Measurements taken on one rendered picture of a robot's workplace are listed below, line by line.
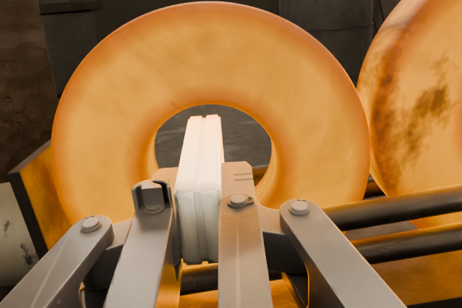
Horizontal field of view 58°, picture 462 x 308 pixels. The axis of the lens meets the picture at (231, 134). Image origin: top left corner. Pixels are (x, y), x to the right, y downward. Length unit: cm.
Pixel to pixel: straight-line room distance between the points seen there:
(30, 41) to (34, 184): 22
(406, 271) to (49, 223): 18
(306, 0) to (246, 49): 238
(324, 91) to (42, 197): 14
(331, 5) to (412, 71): 235
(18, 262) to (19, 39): 22
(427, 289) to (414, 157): 7
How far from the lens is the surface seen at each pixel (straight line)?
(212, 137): 17
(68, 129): 20
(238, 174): 16
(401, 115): 21
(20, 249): 22
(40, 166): 21
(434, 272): 25
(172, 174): 16
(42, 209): 21
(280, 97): 19
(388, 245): 21
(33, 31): 40
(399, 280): 24
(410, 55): 20
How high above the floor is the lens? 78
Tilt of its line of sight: 18 degrees down
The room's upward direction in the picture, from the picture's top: 5 degrees counter-clockwise
